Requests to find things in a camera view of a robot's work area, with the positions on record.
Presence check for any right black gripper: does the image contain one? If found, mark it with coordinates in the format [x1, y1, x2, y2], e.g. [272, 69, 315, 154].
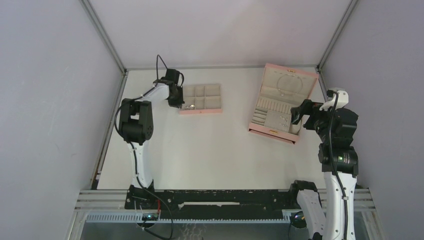
[290, 98, 339, 142]

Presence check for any pink compartment tray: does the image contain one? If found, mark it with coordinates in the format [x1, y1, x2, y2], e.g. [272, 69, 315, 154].
[179, 83, 223, 115]

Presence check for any pink jewelry box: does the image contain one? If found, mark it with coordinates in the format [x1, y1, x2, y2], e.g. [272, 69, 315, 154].
[248, 63, 319, 144]

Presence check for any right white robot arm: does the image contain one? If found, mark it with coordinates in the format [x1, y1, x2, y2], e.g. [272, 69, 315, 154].
[289, 99, 359, 240]

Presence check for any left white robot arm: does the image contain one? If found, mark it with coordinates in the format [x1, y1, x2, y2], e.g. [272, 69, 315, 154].
[114, 68, 185, 209]

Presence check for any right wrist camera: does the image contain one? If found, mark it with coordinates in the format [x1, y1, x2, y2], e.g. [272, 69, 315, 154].
[319, 87, 349, 111]

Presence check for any black mounting rail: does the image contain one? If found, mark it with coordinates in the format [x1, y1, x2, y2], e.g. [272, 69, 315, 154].
[124, 187, 301, 219]

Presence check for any white slotted cable duct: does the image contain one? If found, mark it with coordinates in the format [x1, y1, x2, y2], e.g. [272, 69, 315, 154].
[86, 211, 291, 224]

